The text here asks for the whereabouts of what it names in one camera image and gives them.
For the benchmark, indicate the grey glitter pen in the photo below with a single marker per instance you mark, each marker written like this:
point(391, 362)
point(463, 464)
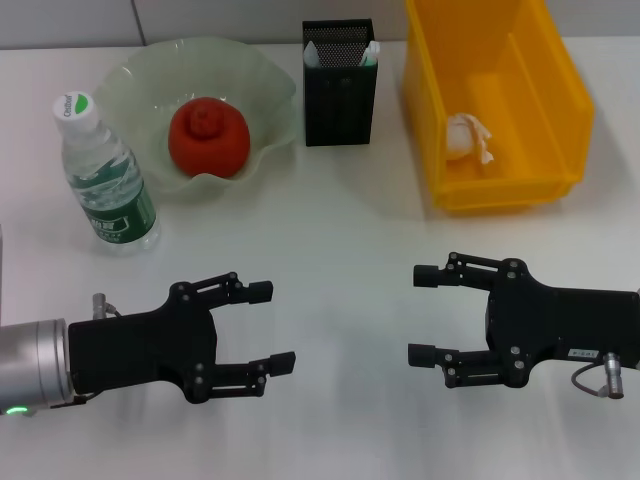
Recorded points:
point(311, 55)

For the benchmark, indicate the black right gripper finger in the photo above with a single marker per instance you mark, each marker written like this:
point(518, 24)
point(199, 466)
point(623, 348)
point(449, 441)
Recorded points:
point(427, 276)
point(422, 355)

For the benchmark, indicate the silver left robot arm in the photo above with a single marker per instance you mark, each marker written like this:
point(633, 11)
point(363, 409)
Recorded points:
point(30, 370)

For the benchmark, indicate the white paper ball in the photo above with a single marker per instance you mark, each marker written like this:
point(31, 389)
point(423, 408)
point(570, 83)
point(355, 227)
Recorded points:
point(462, 140)

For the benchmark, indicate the black mesh pen holder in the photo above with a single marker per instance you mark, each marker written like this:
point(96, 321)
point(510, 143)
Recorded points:
point(340, 100)

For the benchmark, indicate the clear green-label water bottle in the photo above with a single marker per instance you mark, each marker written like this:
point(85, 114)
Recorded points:
point(105, 190)

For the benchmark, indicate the red-orange toy orange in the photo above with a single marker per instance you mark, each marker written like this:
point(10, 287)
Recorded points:
point(210, 140)

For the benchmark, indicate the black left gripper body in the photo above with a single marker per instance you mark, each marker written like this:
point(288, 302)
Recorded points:
point(140, 350)

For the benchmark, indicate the green glass fruit plate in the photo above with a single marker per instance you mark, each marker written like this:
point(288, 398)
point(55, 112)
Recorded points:
point(140, 100)

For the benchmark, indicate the mint green utility knife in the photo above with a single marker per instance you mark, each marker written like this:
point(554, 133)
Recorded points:
point(370, 55)

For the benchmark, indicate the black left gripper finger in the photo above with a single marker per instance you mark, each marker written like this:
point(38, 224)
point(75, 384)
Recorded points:
point(282, 362)
point(260, 291)

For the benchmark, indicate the yellow plastic bin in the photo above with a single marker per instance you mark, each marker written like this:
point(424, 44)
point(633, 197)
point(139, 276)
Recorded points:
point(500, 195)

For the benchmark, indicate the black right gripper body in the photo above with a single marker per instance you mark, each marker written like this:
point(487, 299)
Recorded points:
point(550, 325)

